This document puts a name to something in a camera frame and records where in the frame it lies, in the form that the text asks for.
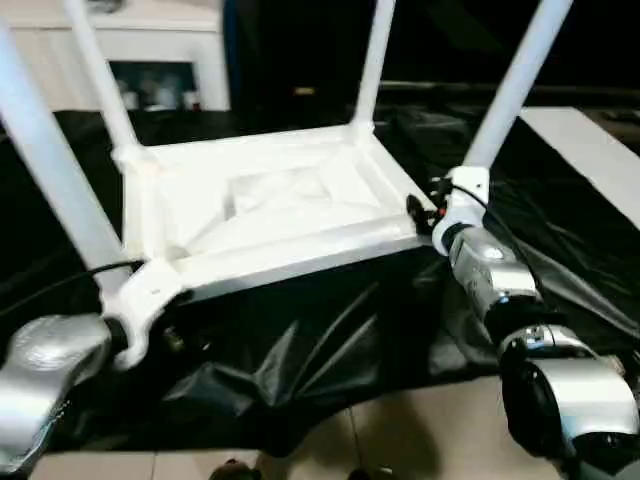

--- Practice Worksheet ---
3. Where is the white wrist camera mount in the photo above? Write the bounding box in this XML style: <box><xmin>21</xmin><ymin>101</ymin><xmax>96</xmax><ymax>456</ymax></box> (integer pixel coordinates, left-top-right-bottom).
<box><xmin>98</xmin><ymin>256</ymin><xmax>187</xmax><ymax>372</ymax></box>
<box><xmin>431</xmin><ymin>166</ymin><xmax>492</xmax><ymax>257</ymax></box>

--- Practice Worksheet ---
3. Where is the flat white sheet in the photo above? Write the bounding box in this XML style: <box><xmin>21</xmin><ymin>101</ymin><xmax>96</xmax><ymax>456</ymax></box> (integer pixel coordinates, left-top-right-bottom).
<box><xmin>518</xmin><ymin>106</ymin><xmax>640</xmax><ymax>222</ymax></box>

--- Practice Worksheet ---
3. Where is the white plastic table top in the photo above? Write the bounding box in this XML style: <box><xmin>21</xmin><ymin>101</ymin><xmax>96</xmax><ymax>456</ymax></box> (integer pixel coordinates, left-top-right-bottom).
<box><xmin>111</xmin><ymin>122</ymin><xmax>437</xmax><ymax>302</ymax></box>

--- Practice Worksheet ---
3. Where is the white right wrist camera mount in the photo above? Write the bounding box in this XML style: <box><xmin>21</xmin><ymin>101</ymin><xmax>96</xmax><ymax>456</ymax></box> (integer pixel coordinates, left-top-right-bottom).
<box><xmin>431</xmin><ymin>166</ymin><xmax>492</xmax><ymax>257</ymax></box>

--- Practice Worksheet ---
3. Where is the dark robot foot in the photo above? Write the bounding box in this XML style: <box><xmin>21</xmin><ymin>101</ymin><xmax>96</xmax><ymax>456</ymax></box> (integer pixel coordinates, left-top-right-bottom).
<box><xmin>211</xmin><ymin>459</ymin><xmax>257</xmax><ymax>480</ymax></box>

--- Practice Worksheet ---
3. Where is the white glass-door cabinet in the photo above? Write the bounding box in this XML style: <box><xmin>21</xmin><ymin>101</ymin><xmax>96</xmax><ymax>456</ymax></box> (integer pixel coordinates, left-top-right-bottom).
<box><xmin>0</xmin><ymin>0</ymin><xmax>232</xmax><ymax>112</ymax></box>

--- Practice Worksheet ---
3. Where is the white plastic table leg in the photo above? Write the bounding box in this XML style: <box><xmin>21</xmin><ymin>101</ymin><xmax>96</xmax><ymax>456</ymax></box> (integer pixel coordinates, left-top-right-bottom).
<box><xmin>61</xmin><ymin>0</ymin><xmax>147</xmax><ymax>157</ymax></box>
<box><xmin>0</xmin><ymin>17</ymin><xmax>127</xmax><ymax>321</ymax></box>
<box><xmin>351</xmin><ymin>0</ymin><xmax>400</xmax><ymax>133</ymax></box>
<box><xmin>461</xmin><ymin>0</ymin><xmax>575</xmax><ymax>175</ymax></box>

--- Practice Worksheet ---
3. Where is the black work mat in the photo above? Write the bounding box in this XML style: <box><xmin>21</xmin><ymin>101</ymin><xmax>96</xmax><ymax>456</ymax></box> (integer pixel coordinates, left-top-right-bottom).
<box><xmin>0</xmin><ymin>102</ymin><xmax>640</xmax><ymax>456</ymax></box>

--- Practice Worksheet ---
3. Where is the dark blue upright post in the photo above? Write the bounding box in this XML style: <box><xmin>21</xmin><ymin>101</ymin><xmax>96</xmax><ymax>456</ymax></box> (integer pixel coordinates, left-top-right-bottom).
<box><xmin>221</xmin><ymin>0</ymin><xmax>242</xmax><ymax>112</ymax></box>

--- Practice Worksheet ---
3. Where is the long black bar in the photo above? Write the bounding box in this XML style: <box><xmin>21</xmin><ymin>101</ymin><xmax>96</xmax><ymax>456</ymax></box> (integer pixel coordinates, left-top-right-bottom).
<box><xmin>378</xmin><ymin>79</ymin><xmax>640</xmax><ymax>107</ymax></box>

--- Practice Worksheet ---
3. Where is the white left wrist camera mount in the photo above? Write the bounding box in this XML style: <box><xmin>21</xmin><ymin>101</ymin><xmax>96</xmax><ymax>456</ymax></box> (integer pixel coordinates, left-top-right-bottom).
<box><xmin>98</xmin><ymin>256</ymin><xmax>187</xmax><ymax>372</ymax></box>

